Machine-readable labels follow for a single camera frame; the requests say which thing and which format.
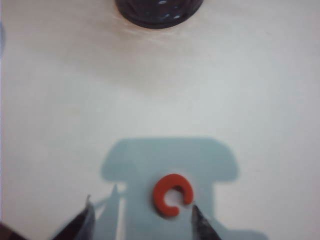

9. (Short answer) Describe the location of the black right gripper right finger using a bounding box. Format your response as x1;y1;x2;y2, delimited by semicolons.
191;204;221;240

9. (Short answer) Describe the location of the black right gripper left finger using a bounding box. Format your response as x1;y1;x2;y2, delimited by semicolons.
49;194;96;240

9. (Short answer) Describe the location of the red plastic letter c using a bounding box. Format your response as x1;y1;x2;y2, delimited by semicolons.
152;174;194;216

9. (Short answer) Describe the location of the dark marbled mug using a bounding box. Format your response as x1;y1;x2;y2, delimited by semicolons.
114;0;204;30

